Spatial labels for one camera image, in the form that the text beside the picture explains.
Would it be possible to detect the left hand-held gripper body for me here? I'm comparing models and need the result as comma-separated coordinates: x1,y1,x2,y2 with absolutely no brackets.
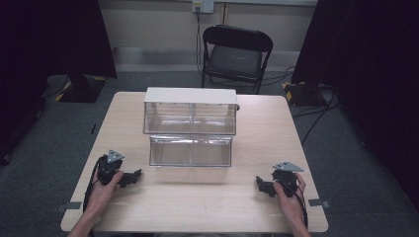
97,149,128,187

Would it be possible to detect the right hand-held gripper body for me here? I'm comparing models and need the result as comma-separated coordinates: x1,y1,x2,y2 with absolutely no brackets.
271,160,305,198

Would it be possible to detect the person's left hand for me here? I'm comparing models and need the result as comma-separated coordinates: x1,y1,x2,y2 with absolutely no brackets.
88,170,126,215

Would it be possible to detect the person's right hand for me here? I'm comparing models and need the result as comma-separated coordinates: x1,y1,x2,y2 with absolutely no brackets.
273,172,308,222

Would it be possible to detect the grey tape strip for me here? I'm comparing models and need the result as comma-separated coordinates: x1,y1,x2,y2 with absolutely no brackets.
54,200,83,212
307,197,331,209

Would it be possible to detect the clear plastic drawer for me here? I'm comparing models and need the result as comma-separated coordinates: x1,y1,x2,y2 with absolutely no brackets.
148,134,234,168

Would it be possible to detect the black stand base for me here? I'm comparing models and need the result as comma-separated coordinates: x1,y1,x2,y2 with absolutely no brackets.
282,80,329,109
54,72,109,104

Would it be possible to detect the clear cabinet with white top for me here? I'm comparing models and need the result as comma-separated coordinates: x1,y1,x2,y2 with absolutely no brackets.
142,86,239,136

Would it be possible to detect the black folding chair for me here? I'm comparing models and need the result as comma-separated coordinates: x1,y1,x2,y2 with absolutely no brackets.
201,24,275,96

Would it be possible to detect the black curtain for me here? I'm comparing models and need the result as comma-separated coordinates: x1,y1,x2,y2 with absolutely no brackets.
291,0,419,211
0,0,119,166

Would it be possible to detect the left hand-held gripper black cable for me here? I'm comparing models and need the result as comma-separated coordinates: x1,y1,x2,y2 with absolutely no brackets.
82,156,104,213

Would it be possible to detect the hand-held gripper black cable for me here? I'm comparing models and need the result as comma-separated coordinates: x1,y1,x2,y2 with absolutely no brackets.
286,181,309,229
82,156,104,213

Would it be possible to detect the right hand-held gripper black cable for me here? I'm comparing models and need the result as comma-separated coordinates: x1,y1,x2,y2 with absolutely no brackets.
286,181,309,229

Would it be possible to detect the black floor cable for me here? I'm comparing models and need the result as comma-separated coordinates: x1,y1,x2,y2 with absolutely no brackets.
292,88,340,146

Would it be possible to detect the black wall cable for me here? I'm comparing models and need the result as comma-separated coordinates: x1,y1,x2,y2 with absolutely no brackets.
195,6,206,77

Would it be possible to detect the white wall socket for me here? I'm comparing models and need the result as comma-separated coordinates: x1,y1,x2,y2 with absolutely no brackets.
192,0,215,15

